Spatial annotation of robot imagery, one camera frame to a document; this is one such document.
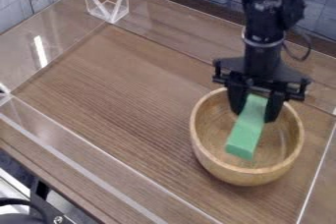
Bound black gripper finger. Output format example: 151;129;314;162
265;90;287;123
227;82;249;115

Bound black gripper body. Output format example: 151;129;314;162
213;44;311;101

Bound wooden bowl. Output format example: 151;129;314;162
190;88;305;187

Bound green stick block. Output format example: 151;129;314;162
225;94;269;160

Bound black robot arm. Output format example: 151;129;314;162
213;0;311;123

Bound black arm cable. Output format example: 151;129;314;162
282;26;315;62

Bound clear acrylic tray wall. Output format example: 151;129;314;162
0;0;336;224

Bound clear acrylic corner bracket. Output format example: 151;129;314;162
86;0;129;24

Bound black table frame bracket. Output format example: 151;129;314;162
0;178;85;224

